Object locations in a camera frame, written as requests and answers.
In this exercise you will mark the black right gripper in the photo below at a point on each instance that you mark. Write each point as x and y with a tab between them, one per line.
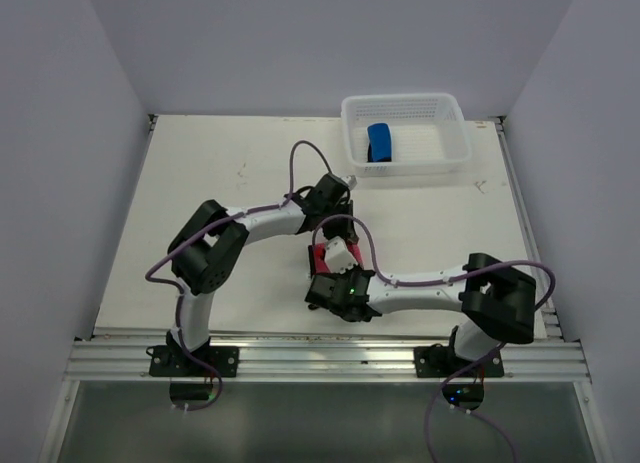
335	276

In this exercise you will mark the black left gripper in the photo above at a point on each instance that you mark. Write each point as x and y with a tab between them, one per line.
346	230

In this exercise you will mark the red microfiber towel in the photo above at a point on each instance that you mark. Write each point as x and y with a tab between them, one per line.
316	254

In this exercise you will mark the blue microfiber towel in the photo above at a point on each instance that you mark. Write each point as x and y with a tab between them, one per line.
380	143

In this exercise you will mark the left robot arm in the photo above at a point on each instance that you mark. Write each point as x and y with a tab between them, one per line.
204	253

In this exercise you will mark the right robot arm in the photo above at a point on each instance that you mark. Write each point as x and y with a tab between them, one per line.
497	299

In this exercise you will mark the white perforated plastic basket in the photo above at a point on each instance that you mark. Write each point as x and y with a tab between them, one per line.
428	130

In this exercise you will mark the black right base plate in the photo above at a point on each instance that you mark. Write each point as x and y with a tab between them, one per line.
438	361

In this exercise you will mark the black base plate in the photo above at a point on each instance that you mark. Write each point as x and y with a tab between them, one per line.
438	361
172	362

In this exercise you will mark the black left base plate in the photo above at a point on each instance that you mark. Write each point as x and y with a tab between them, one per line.
172	362

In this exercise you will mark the aluminium mounting rail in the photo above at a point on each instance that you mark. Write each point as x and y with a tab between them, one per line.
124	357

